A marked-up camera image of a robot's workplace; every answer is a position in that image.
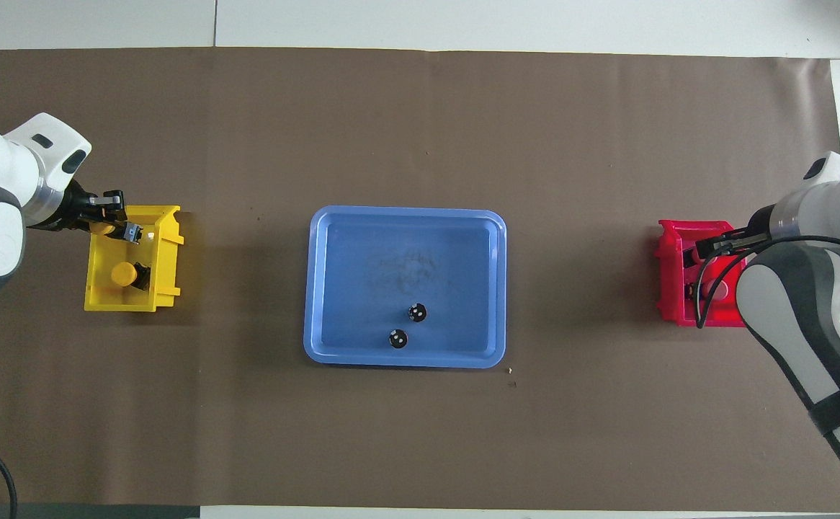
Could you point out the yellow plastic bin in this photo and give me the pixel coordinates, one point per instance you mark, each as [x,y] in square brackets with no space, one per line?
[168,252]

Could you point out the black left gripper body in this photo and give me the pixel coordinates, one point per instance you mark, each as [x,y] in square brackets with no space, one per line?
[78,209]

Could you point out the blue plastic tray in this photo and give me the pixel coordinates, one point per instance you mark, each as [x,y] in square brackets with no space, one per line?
[463,288]

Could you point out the red plastic bin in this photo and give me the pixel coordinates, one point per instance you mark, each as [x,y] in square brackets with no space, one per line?
[672,303]

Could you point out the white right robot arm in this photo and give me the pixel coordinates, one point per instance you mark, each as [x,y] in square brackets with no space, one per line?
[809,324]

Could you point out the yellow push button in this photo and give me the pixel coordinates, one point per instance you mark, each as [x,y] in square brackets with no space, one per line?
[103,228]
[124,274]

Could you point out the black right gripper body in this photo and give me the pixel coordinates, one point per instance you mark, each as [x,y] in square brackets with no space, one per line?
[761,222]

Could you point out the brown paper table mat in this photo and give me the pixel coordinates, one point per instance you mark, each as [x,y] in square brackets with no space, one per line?
[247,432]

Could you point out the small black knob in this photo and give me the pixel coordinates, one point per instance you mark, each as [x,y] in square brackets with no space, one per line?
[398,339]
[417,312]

